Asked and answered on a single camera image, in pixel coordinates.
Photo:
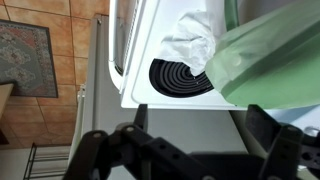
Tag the black coil stove burner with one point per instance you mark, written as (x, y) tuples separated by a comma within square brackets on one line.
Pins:
[(173, 80)]

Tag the grey patterned floor rug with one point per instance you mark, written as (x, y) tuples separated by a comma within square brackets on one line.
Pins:
[(26, 60)]

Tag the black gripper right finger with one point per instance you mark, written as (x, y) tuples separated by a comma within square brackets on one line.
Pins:
[(286, 150)]

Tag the white serviette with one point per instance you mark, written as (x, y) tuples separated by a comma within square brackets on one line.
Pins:
[(190, 40)]

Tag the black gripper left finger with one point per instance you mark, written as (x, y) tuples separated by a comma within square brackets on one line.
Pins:
[(100, 156)]

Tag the beige wooden furniture edge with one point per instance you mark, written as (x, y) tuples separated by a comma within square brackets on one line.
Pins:
[(4, 98)]

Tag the white electric stove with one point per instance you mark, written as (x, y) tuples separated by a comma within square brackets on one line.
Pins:
[(146, 40)]

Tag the green bin lid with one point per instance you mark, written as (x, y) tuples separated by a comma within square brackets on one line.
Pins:
[(273, 63)]

